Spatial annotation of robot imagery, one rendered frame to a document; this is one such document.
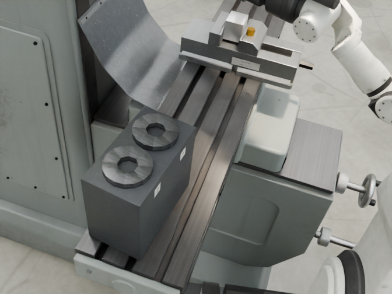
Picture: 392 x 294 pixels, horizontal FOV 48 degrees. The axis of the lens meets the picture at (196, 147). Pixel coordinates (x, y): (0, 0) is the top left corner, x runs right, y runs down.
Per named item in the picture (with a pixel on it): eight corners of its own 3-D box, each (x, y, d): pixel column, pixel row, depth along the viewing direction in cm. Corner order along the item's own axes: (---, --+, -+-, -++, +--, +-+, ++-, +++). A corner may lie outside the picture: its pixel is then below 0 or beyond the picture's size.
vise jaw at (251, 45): (266, 34, 134) (269, 23, 131) (256, 57, 125) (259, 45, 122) (247, 30, 135) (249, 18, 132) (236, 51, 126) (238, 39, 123)
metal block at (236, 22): (245, 32, 132) (248, 14, 127) (240, 43, 128) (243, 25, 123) (228, 28, 133) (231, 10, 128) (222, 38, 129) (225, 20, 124)
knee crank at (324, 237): (379, 252, 147) (387, 243, 142) (378, 268, 143) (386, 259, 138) (314, 231, 150) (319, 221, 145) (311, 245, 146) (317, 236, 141)
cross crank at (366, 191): (374, 192, 152) (388, 170, 143) (372, 219, 144) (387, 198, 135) (328, 178, 154) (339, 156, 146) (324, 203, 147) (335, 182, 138)
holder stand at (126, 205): (189, 184, 101) (198, 122, 87) (140, 262, 87) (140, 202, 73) (143, 164, 104) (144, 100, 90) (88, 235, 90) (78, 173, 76)
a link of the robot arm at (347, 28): (317, -4, 104) (352, 39, 106) (294, 18, 101) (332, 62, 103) (334, -17, 98) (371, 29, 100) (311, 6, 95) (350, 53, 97)
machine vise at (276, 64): (299, 62, 138) (309, 31, 130) (290, 90, 128) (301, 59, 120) (193, 32, 143) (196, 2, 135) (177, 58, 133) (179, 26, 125)
